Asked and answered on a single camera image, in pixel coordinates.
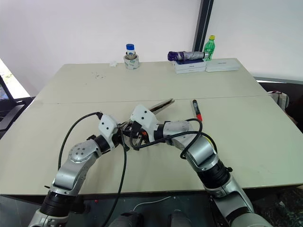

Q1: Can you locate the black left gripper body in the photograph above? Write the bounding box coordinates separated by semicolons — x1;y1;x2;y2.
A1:
110;128;124;151

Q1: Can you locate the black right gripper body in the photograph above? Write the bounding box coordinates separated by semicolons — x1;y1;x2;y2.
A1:
123;120;152;143

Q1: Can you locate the red marker with black cap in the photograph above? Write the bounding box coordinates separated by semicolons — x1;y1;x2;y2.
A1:
191;99;204;122

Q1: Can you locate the white tape roll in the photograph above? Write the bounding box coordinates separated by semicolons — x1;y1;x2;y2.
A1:
123;53;141;70

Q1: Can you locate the small bottle with blue cap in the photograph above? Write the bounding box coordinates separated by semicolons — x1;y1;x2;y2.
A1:
125;43;136;59

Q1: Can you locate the white box with blue lid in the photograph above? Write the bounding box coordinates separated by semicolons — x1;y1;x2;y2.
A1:
173;59;207;75

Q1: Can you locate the folded purple grey umbrella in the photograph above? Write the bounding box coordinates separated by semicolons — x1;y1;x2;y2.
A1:
168;50;205;61

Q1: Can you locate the flat white box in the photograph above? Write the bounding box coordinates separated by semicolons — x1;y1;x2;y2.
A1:
205;59;238;73

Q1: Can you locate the green bottle with yellow cap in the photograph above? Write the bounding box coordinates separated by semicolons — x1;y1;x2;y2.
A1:
203;35;216;62

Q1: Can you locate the black mesh chair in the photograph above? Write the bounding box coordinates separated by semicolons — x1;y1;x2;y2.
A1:
0;75;26;133

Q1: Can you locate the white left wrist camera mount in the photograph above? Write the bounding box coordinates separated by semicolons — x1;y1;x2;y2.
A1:
98;114;119;150

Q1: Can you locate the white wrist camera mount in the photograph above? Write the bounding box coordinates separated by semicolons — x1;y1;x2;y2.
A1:
129;104;159;143
98;114;119;150

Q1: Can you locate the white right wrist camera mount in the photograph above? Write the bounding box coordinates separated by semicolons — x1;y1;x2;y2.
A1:
129;104;159;143

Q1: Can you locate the thin black hanging cable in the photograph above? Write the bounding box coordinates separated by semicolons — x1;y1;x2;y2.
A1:
107;129;128;219

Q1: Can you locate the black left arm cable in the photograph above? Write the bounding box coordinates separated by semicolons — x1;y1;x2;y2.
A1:
57;112;104;171

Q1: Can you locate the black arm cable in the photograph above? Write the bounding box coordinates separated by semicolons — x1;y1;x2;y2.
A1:
132;118;204;161
57;112;104;171

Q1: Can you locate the thin white cable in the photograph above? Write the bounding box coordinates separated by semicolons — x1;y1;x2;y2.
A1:
132;195;172;213

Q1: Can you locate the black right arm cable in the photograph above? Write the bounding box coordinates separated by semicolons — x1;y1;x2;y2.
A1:
132;118;204;161

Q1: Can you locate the dark window frame post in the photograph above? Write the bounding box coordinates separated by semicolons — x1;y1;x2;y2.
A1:
192;0;215;53

